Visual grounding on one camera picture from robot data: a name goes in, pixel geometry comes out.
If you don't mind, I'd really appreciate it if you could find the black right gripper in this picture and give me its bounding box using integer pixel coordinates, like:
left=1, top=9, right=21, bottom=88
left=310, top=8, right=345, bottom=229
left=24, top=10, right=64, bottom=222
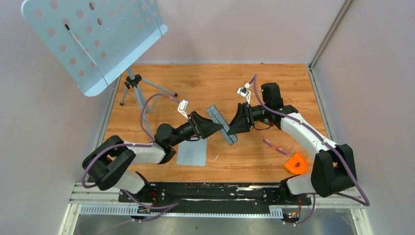
left=227, top=102, right=270, bottom=136

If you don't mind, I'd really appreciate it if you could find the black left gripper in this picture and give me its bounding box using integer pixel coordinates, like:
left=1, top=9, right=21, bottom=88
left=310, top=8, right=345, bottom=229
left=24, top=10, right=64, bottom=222
left=169, top=111, right=222, bottom=147

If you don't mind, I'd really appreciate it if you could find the grey glasses case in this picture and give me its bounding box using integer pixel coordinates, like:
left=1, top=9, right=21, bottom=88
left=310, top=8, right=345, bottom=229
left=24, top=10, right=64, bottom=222
left=206, top=105, right=238, bottom=145

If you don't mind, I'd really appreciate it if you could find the light blue cleaning cloth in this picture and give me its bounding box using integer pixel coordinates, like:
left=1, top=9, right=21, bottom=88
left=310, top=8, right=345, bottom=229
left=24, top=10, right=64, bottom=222
left=176, top=139, right=208, bottom=166

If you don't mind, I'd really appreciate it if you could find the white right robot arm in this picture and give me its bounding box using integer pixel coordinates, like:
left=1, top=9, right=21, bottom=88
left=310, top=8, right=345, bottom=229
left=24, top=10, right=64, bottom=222
left=227, top=83, right=356, bottom=205

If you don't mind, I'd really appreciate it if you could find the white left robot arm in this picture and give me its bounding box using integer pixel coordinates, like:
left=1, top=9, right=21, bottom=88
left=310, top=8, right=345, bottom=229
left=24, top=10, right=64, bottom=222
left=82, top=111, right=223, bottom=202

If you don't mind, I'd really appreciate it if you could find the orange tape dispenser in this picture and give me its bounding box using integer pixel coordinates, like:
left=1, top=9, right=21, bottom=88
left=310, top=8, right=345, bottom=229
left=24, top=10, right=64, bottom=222
left=283, top=153, right=308, bottom=175

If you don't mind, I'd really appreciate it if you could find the blue music stand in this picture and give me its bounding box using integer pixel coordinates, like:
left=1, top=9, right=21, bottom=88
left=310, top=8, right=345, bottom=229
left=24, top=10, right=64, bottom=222
left=21, top=0, right=179, bottom=134

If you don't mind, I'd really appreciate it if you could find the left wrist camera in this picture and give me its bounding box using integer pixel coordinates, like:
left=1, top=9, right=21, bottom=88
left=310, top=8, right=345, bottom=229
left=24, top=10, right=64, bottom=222
left=177, top=99, right=189, bottom=119

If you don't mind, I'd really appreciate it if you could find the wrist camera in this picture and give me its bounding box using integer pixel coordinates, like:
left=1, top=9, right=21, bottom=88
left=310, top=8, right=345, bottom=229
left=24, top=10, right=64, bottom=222
left=236, top=82, right=251, bottom=104
left=177, top=99, right=189, bottom=119

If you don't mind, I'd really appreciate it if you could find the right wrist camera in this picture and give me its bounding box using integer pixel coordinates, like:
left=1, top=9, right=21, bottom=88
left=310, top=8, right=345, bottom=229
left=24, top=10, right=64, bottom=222
left=236, top=82, right=251, bottom=104

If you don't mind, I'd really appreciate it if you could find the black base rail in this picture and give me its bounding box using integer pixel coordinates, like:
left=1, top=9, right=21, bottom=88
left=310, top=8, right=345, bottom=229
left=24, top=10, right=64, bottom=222
left=133, top=182, right=312, bottom=214

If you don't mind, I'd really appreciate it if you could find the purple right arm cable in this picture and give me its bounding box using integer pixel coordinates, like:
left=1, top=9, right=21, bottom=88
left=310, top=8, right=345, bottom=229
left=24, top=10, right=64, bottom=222
left=250, top=73, right=371, bottom=226

